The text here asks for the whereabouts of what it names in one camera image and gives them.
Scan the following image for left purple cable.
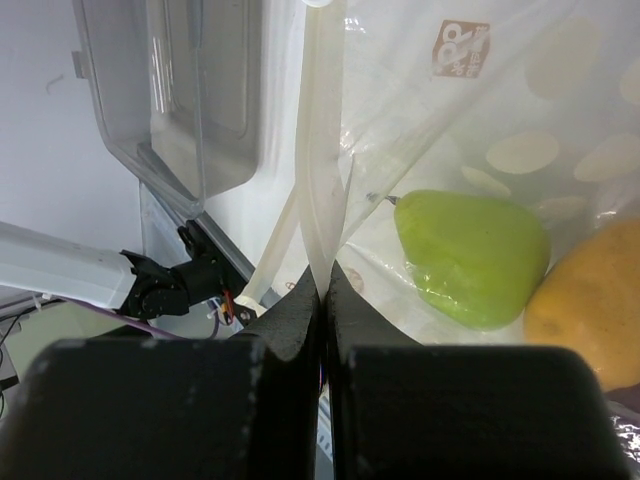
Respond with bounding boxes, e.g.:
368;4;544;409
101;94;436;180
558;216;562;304
74;297;224;342

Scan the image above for purple toy eggplant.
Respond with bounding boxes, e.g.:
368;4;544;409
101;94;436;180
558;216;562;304
605;385;640;427

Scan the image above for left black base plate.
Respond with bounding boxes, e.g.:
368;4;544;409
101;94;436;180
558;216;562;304
206;295;266;338

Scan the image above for aluminium mounting rail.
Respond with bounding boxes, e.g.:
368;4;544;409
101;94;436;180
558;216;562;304
139;182;281;311

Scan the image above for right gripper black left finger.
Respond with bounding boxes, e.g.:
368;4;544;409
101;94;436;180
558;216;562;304
1;273;321;479

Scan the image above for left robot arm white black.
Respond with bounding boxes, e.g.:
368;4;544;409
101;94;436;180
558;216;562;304
1;220;225;320

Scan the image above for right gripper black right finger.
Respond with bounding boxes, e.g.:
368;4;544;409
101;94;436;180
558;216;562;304
326;267;631;479

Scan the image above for clear plastic container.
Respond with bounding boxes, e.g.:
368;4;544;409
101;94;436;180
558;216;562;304
69;0;309;217

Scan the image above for orange toy lemon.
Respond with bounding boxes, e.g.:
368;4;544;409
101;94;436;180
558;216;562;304
523;218;639;391

